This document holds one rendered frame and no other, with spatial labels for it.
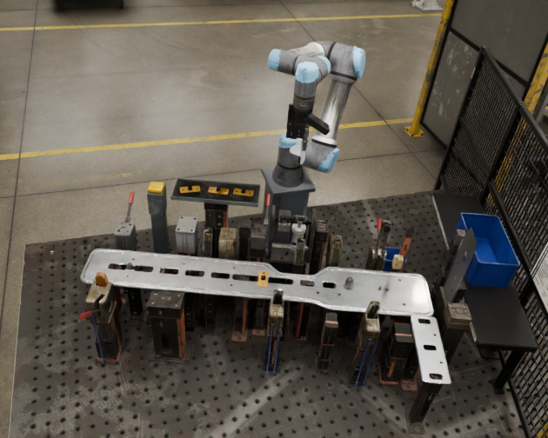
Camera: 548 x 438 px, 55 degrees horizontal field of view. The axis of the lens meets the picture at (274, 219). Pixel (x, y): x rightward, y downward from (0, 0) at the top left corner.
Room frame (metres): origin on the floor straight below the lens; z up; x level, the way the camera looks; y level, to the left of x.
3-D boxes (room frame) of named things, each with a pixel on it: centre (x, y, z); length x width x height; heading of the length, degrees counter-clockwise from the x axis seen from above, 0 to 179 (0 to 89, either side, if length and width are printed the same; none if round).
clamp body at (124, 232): (1.60, 0.61, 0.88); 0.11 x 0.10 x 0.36; 1
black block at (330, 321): (1.28, -0.25, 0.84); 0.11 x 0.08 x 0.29; 1
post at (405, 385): (1.25, -0.60, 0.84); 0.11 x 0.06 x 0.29; 1
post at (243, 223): (1.66, 0.12, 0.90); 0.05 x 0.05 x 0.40; 1
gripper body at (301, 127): (1.69, -0.06, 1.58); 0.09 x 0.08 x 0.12; 91
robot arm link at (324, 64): (1.79, -0.09, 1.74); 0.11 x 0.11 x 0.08; 68
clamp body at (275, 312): (1.27, -0.04, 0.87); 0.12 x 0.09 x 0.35; 1
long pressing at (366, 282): (1.44, 0.04, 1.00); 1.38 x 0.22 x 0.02; 91
